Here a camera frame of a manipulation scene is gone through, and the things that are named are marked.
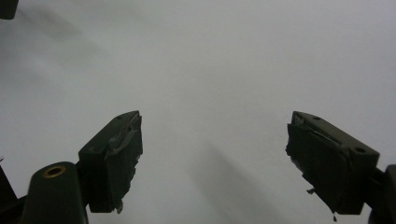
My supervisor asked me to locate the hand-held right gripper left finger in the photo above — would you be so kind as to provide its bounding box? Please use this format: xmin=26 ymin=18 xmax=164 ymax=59
xmin=78 ymin=110 xmax=144 ymax=215

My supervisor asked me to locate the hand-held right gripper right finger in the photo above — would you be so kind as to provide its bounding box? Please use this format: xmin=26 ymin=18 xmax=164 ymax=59
xmin=285 ymin=110 xmax=381 ymax=222

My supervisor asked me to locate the dark object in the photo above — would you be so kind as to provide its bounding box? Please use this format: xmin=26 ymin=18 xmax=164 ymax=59
xmin=0 ymin=0 xmax=20 ymax=21

